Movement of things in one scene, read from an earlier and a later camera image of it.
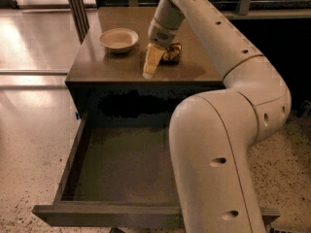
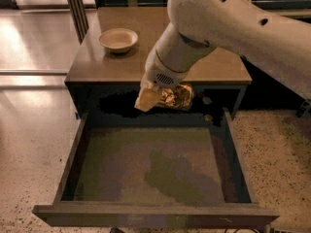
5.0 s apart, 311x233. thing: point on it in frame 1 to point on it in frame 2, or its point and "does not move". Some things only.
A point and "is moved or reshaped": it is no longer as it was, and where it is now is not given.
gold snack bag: (172, 53) is moved or reshaped
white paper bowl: (119, 40) does not move
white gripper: (161, 34) to (157, 72)
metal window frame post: (78, 10) does not move
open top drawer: (118, 174) does not move
